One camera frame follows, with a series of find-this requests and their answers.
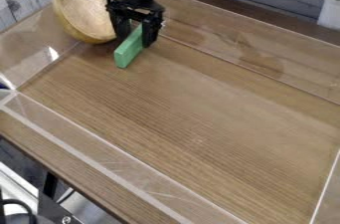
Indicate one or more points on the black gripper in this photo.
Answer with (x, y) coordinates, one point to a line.
(140, 10)

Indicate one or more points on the green rectangular block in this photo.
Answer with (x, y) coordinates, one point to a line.
(129, 48)

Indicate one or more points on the brown wooden bowl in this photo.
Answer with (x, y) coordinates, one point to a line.
(85, 20)

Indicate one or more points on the white cylindrical container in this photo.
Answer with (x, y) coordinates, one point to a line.
(329, 14)

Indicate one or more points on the black table leg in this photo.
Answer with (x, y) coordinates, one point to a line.
(50, 185)

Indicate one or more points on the clear acrylic tray wall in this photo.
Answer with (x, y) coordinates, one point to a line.
(214, 131)

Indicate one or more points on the black metal bracket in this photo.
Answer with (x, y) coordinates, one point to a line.
(50, 213)

